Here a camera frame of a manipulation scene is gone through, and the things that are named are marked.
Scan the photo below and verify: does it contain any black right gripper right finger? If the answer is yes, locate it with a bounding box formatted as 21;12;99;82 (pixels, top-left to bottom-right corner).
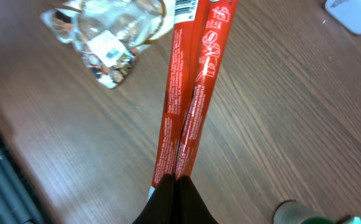
176;175;218;224

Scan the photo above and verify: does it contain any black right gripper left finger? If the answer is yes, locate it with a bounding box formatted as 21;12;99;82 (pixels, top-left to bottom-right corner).
133;174;175;224

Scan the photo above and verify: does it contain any green lid jar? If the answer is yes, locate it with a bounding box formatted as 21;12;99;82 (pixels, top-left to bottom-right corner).
273;200;335;224

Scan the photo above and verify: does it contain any teal snack packet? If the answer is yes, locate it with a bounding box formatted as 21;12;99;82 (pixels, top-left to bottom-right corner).
347;217;361;224

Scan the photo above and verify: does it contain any red snack stick packet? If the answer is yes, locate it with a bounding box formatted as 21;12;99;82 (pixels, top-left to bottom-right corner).
149;0;238;195

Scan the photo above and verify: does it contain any beige nut snack pouch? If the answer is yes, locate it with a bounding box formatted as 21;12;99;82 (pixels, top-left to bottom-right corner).
40;0;175;89

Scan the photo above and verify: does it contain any white barcode scanner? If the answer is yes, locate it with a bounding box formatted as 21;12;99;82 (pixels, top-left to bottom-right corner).
324;0;361;35

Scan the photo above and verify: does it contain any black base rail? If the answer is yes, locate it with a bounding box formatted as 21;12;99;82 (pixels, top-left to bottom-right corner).
0;145;47;224

